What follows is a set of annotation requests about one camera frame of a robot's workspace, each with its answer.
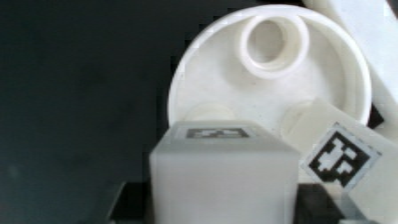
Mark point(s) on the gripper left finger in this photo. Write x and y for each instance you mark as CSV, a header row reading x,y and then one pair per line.
x,y
114,209

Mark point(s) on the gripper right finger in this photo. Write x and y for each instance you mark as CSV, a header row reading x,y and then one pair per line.
x,y
327,207

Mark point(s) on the white stool leg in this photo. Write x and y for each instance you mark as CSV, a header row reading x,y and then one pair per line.
x,y
224,174
348,157

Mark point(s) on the white round stool seat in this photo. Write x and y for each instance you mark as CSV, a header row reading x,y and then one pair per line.
x,y
270,58

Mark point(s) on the white right fence bar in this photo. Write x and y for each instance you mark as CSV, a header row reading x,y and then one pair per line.
x,y
368,19

